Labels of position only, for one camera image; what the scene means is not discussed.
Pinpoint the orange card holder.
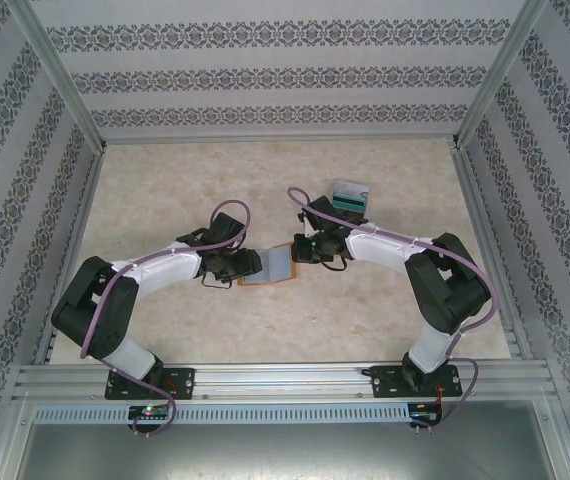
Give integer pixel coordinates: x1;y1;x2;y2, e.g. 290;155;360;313
237;241;299;289

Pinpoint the blue grey plastic card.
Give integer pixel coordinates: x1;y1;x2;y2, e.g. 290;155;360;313
269;246;292;282

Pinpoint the teal card with black stripe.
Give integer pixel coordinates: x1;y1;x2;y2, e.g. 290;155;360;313
333;193;369;210

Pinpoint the pale grey plastic card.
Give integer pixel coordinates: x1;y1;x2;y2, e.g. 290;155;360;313
334;179;369;195

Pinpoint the circuit board with green light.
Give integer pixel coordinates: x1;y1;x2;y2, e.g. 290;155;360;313
128;404;172;420

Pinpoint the grey metal sheet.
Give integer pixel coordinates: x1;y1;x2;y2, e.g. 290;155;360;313
0;424;570;480

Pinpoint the small dark circuit board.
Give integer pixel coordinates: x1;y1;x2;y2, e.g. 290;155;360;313
409;402;444;426

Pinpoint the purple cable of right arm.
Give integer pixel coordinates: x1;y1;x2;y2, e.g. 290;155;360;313
287;187;496;431

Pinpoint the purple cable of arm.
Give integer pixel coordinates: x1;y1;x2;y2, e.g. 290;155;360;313
287;187;496;431
79;199;252;439

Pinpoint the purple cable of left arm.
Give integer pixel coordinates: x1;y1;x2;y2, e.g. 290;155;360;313
79;199;252;439

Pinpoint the aluminium mounting rail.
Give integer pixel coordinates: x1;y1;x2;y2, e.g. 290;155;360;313
12;363;554;401

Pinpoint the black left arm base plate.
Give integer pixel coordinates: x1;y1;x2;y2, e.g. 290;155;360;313
104;367;197;401

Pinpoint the slotted grey cable duct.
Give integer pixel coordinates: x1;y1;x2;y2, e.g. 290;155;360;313
32;403;411;424

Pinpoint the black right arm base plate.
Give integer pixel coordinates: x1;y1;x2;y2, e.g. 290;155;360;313
368;364;462;400

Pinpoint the aluminium side rail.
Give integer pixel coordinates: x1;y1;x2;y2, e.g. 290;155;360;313
452;147;534;359
34;149;106;366

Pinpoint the aluminium frame post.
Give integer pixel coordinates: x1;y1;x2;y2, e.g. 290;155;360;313
4;0;109;151
449;0;549;149

